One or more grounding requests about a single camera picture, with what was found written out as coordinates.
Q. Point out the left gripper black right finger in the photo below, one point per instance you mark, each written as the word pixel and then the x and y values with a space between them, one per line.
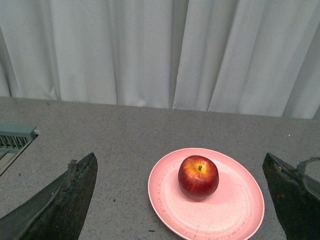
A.
pixel 295 196

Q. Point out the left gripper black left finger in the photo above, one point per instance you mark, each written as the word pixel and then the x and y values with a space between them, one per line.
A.
pixel 58 211

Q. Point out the red yellow apple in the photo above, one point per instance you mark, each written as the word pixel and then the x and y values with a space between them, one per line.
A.
pixel 198 177

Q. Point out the pink round plate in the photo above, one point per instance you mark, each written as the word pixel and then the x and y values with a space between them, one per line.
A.
pixel 235 211

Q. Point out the green grey dish rack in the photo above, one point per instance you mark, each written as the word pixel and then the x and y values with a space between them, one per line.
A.
pixel 14 139

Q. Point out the white pleated curtain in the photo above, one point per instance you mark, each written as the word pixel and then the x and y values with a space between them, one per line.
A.
pixel 258 57

